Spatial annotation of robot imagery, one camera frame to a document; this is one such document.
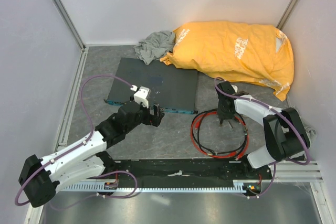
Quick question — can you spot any dark grey network switch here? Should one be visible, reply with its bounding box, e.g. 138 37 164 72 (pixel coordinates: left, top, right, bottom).
116 58 197 114

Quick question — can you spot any red ethernet cable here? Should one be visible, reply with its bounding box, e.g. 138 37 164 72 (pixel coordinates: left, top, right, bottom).
190 111 249 161

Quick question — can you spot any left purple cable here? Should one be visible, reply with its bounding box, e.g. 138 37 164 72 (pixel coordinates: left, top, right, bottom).
14 74 134 206

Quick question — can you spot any slotted cable duct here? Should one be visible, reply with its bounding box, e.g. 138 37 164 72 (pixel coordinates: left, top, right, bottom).
62 180 261 194

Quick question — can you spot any yellow printed fabric bag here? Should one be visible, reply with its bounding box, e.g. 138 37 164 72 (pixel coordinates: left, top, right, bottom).
160 21 294 101

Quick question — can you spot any purple cable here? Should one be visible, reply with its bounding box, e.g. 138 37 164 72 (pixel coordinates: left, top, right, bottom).
214 77 313 201
14 74 134 206

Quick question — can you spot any grey cloth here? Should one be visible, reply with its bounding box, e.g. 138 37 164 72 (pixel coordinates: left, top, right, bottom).
134 30 175 65
288 105 319 143

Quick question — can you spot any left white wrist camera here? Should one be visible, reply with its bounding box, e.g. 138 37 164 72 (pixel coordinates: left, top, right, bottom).
130 85 151 109

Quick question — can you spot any aluminium frame rail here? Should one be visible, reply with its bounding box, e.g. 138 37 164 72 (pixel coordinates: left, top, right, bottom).
24 47 89 223

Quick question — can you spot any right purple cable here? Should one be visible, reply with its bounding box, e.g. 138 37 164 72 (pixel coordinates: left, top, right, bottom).
214 77 313 201

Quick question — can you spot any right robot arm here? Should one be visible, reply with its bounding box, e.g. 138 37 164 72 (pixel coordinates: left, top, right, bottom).
215 81 310 179

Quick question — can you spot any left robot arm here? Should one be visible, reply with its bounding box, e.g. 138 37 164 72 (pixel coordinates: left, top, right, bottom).
15 101 164 208

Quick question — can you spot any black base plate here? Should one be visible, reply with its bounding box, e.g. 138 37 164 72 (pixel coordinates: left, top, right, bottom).
104 158 272 188

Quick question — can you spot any grey cloth at back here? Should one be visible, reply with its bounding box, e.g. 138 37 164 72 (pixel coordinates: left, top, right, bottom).
134 30 175 65

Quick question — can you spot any grey cloth at right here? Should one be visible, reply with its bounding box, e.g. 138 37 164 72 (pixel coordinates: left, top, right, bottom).
288 105 319 143

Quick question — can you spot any black ethernet cable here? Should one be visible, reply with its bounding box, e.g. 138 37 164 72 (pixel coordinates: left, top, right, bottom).
192 112 247 158

